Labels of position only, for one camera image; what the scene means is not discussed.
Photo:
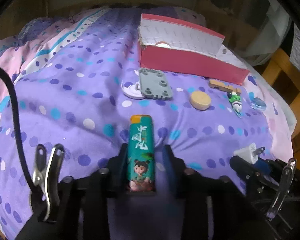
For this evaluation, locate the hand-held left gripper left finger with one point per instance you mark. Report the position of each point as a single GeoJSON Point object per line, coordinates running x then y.
{"type": "Point", "coordinates": [116, 172]}

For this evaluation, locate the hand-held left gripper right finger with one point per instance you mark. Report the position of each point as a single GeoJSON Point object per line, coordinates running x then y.
{"type": "Point", "coordinates": [171, 172]}

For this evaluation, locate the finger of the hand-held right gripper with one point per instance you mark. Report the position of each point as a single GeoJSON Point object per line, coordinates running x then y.
{"type": "Point", "coordinates": [263, 166]}
{"type": "Point", "coordinates": [243, 168]}

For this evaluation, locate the white charger plug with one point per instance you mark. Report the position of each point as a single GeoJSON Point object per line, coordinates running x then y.
{"type": "Point", "coordinates": [248, 155]}

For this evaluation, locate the green cartoon lighter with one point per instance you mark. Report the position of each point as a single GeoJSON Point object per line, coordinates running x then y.
{"type": "Point", "coordinates": [141, 150]}

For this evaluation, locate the green and white toy figure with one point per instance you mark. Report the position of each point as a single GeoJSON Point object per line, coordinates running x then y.
{"type": "Point", "coordinates": [236, 102]}

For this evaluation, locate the red cardboard box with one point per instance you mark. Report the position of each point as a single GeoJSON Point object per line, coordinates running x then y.
{"type": "Point", "coordinates": [190, 60]}

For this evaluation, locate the metal spring clip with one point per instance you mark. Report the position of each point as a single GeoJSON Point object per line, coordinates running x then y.
{"type": "Point", "coordinates": [282, 182]}
{"type": "Point", "coordinates": [46, 170]}

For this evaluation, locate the blue plastic trinket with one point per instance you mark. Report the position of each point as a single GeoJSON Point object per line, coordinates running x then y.
{"type": "Point", "coordinates": [258, 104]}

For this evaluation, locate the round wooden disc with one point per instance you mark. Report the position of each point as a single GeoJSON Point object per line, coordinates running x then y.
{"type": "Point", "coordinates": [200, 100]}

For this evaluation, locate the white round hook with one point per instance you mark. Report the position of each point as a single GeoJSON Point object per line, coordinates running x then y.
{"type": "Point", "coordinates": [131, 91]}

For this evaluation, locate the wooden block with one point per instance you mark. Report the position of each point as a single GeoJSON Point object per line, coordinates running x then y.
{"type": "Point", "coordinates": [222, 86]}

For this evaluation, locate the grey studded building plate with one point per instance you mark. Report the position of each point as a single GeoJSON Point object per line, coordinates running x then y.
{"type": "Point", "coordinates": [155, 85]}

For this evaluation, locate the wooden chair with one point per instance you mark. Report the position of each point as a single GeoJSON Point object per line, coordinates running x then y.
{"type": "Point", "coordinates": [280, 67]}

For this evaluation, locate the white plastic bag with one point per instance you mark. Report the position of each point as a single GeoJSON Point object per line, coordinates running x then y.
{"type": "Point", "coordinates": [252, 17]}

